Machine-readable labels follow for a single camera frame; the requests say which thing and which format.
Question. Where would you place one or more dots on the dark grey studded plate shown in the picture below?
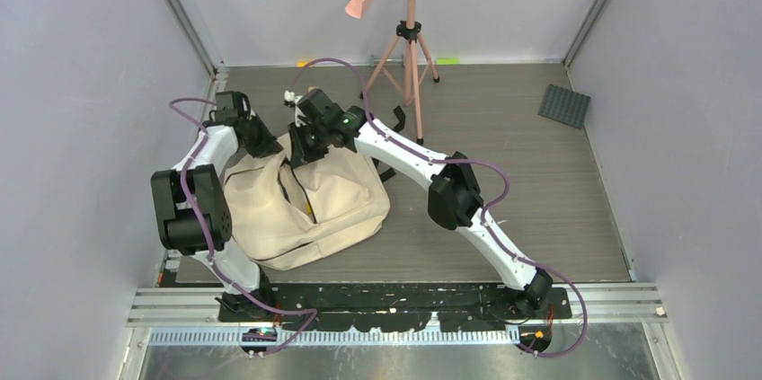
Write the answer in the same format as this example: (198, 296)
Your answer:
(564, 106)

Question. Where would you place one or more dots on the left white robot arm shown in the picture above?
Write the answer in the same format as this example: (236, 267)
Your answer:
(191, 210)

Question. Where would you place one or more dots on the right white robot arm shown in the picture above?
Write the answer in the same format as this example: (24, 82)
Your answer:
(454, 200)

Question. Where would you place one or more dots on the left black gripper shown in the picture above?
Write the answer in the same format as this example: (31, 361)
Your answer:
(269, 145)

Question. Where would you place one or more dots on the beige canvas backpack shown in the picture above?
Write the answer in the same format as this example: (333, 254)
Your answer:
(284, 217)

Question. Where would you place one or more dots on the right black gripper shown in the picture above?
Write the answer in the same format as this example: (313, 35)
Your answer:
(298, 154)

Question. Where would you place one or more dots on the green tape piece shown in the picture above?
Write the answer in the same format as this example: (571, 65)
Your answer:
(451, 61)

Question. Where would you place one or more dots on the pink tripod stand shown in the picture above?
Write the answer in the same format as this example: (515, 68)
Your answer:
(417, 62)

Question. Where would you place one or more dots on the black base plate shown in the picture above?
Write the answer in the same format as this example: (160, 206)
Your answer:
(392, 307)

